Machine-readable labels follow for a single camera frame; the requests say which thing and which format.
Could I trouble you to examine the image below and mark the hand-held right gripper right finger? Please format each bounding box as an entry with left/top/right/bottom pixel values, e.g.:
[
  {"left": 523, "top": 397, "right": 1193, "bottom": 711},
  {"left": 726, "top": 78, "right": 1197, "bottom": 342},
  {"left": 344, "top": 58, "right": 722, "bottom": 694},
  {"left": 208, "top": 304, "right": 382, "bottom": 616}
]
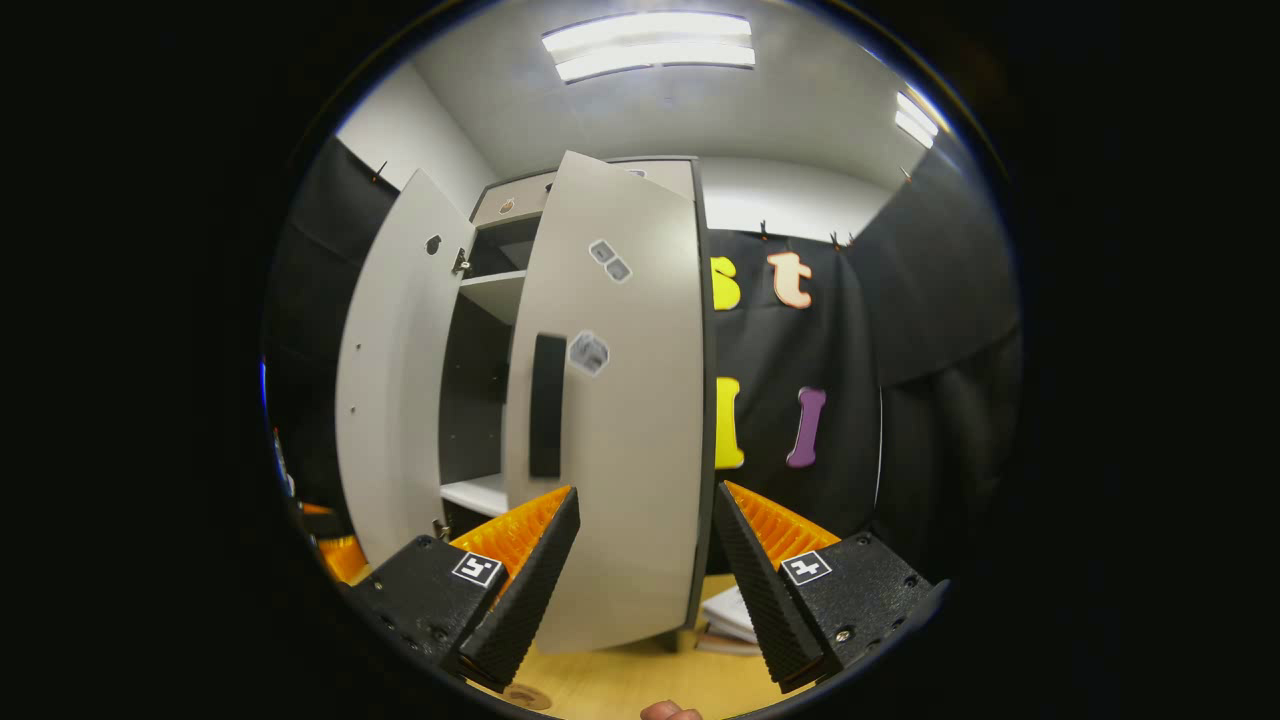
[{"left": 712, "top": 480, "right": 951, "bottom": 695}]

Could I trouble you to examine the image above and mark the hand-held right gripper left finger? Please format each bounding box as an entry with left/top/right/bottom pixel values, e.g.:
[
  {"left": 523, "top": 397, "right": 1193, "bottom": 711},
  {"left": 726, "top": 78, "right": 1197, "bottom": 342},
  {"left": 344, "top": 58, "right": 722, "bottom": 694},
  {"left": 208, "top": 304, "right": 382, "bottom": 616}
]
[{"left": 340, "top": 485, "right": 583, "bottom": 695}]

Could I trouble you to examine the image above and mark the white cover book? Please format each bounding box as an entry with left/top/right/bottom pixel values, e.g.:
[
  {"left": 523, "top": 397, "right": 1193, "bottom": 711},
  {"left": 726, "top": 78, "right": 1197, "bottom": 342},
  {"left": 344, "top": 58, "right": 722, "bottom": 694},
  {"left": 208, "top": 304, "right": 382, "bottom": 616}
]
[{"left": 700, "top": 585, "right": 758, "bottom": 639}]

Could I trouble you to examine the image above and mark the brown cover book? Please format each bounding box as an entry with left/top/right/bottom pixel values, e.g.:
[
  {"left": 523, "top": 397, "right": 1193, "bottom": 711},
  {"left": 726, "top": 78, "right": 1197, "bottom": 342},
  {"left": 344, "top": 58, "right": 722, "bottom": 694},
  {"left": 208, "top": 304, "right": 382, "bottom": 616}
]
[{"left": 695, "top": 630, "right": 762, "bottom": 658}]

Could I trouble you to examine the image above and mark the white lower cabinet shelf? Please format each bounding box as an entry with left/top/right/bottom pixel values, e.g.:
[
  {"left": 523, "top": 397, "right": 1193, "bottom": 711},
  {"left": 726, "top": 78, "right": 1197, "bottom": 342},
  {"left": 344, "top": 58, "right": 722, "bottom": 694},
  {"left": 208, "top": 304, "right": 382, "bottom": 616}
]
[{"left": 440, "top": 474, "right": 509, "bottom": 519}]

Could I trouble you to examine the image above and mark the white cabinet shelf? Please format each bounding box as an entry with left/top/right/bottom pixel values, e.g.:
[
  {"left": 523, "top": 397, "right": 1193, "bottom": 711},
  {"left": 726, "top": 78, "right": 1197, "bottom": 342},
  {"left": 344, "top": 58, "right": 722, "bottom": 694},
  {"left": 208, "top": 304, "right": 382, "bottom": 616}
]
[
  {"left": 460, "top": 269, "right": 528, "bottom": 327},
  {"left": 440, "top": 474, "right": 509, "bottom": 519}
]

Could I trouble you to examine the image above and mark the grey cabinet left door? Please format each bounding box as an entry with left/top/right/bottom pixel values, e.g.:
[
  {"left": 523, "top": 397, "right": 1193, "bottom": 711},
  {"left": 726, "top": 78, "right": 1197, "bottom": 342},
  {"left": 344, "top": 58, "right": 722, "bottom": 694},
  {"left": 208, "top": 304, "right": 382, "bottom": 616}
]
[{"left": 335, "top": 168, "right": 478, "bottom": 569}]

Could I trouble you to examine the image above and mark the grey cabinet door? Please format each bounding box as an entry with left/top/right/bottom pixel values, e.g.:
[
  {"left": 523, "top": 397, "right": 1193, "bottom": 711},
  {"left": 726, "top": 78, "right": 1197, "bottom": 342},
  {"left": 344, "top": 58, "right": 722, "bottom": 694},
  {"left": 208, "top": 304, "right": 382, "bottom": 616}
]
[
  {"left": 335, "top": 168, "right": 478, "bottom": 569},
  {"left": 503, "top": 150, "right": 716, "bottom": 656}
]

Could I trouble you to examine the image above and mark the grey cabinet right door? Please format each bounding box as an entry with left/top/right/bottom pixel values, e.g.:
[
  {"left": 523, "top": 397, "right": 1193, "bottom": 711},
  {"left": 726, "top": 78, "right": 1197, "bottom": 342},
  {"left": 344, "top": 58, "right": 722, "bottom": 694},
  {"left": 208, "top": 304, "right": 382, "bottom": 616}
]
[{"left": 503, "top": 150, "right": 716, "bottom": 656}]

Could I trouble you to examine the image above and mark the grey open cabinet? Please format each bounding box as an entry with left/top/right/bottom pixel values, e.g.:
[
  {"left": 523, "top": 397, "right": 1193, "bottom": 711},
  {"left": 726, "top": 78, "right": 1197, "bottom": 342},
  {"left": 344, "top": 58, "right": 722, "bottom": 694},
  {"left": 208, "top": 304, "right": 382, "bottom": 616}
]
[{"left": 438, "top": 155, "right": 717, "bottom": 546}]

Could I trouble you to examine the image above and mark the black backdrop cloth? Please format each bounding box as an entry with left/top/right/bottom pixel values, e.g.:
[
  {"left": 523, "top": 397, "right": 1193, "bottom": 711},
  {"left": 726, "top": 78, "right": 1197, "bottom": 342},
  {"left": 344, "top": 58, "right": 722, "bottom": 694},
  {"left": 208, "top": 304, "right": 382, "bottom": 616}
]
[{"left": 262, "top": 135, "right": 1023, "bottom": 593}]

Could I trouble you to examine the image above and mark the white upper cabinet shelf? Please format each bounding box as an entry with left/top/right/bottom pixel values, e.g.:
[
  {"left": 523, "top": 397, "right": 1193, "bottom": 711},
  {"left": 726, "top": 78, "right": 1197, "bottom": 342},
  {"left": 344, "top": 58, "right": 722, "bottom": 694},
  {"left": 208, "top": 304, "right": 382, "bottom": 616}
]
[{"left": 460, "top": 269, "right": 528, "bottom": 327}]

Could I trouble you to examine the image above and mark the small ceiling light panel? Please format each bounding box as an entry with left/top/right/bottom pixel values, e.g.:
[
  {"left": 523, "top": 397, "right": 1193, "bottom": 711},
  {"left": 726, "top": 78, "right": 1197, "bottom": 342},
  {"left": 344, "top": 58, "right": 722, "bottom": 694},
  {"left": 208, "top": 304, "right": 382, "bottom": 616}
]
[{"left": 894, "top": 90, "right": 942, "bottom": 151}]

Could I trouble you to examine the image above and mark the large ceiling light panel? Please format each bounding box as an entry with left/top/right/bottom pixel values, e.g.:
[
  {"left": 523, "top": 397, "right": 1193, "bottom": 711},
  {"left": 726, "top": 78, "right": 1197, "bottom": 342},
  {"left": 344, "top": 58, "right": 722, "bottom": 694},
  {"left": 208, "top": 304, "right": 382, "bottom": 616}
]
[{"left": 541, "top": 12, "right": 757, "bottom": 85}]

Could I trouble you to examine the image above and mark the black door handle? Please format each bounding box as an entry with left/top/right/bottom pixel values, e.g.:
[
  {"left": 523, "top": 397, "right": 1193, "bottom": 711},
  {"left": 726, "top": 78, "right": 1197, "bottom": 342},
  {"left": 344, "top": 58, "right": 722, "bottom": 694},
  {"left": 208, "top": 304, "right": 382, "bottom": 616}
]
[{"left": 528, "top": 333, "right": 568, "bottom": 480}]

